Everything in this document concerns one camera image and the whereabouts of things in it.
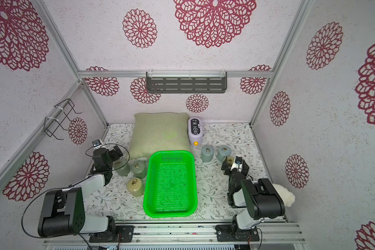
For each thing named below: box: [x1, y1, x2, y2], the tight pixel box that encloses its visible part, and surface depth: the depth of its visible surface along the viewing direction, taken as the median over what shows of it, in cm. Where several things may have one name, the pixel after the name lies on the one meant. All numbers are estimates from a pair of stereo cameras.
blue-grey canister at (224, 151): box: [217, 144, 232, 162], surface depth 97 cm
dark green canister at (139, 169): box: [131, 159, 148, 179], surface depth 89 cm
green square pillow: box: [128, 112, 192, 160], surface depth 101 cm
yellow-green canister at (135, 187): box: [126, 177, 145, 198], surface depth 83 cm
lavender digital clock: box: [187, 117, 204, 147], surface depth 105 cm
